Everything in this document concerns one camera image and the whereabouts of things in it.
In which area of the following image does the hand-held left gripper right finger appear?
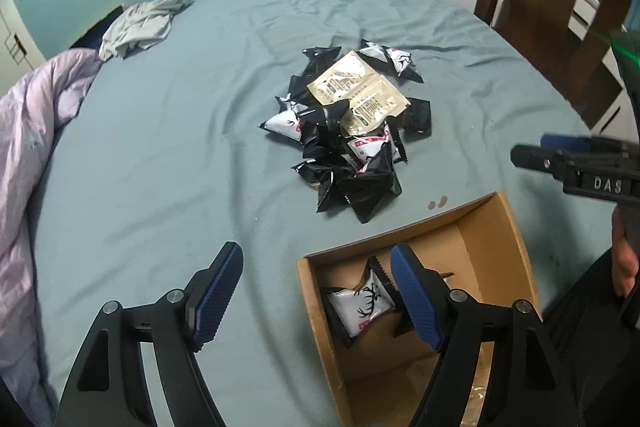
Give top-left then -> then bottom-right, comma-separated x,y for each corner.
390,243 -> 581,427

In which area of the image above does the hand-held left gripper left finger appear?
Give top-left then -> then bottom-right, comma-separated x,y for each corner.
52,241 -> 245,427

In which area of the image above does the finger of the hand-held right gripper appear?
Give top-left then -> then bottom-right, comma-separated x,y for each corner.
510,144 -> 568,182
540,134 -> 623,155

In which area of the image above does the white deer print snack packet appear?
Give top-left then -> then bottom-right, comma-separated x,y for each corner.
325,257 -> 402,348

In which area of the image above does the brown cardboard box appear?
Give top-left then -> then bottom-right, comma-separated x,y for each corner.
296,192 -> 543,427

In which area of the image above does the pile of black snack packets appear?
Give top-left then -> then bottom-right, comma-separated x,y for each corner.
259,39 -> 432,224

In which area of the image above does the beige snack packet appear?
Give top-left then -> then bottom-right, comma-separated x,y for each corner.
340,74 -> 408,138
306,51 -> 379,106

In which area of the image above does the person's right hand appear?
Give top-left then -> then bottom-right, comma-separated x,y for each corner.
611,206 -> 640,299

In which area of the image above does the teal bed sheet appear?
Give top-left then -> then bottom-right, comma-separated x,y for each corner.
27,0 -> 608,427

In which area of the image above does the dark cloth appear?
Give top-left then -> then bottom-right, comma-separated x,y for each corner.
544,249 -> 640,427

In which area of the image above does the lavender quilt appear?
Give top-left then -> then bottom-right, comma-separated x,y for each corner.
0,49 -> 103,427

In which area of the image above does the grey crumpled garment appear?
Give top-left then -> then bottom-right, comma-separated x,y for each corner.
98,0 -> 195,62

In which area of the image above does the dark blue pillow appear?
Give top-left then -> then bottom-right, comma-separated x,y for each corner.
67,4 -> 126,52

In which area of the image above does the cream wardrobe door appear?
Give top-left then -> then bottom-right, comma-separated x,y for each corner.
0,0 -> 46,98

